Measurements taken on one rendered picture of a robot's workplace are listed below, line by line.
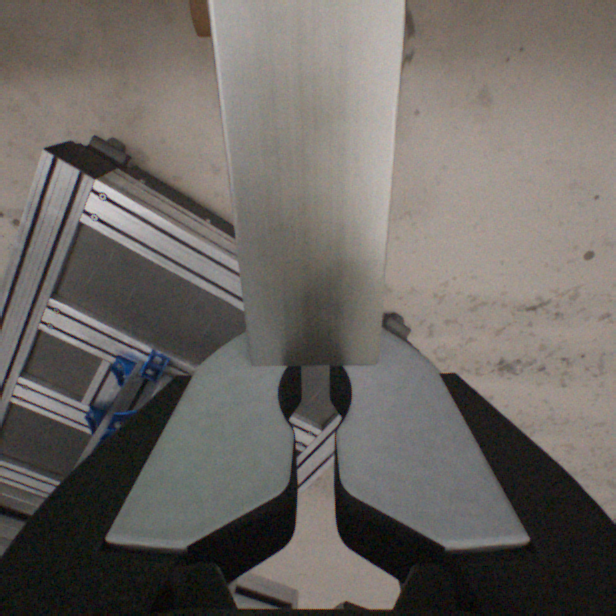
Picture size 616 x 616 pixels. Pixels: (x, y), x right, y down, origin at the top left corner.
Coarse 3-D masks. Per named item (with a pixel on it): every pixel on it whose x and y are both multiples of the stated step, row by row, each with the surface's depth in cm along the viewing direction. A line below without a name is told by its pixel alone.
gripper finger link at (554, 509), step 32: (448, 384) 9; (480, 416) 8; (480, 448) 7; (512, 448) 7; (512, 480) 7; (544, 480) 7; (544, 512) 6; (576, 512) 6; (544, 544) 6; (576, 544) 6; (608, 544) 6; (480, 576) 5; (512, 576) 5; (544, 576) 5; (576, 576) 5; (608, 576) 5; (480, 608) 5; (512, 608) 5; (544, 608) 5; (576, 608) 5; (608, 608) 5
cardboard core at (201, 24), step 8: (192, 0) 69; (200, 0) 69; (192, 8) 69; (200, 8) 69; (192, 16) 70; (200, 16) 70; (208, 16) 70; (200, 24) 71; (208, 24) 71; (200, 32) 73; (208, 32) 73
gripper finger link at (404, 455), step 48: (384, 336) 10; (336, 384) 10; (384, 384) 9; (432, 384) 9; (336, 432) 8; (384, 432) 8; (432, 432) 8; (336, 480) 7; (384, 480) 7; (432, 480) 7; (480, 480) 7; (384, 528) 6; (432, 528) 6; (480, 528) 6
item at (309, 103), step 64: (256, 0) 6; (320, 0) 6; (384, 0) 6; (256, 64) 6; (320, 64) 6; (384, 64) 6; (256, 128) 7; (320, 128) 7; (384, 128) 7; (256, 192) 7; (320, 192) 7; (384, 192) 7; (256, 256) 8; (320, 256) 8; (384, 256) 8; (256, 320) 9; (320, 320) 9
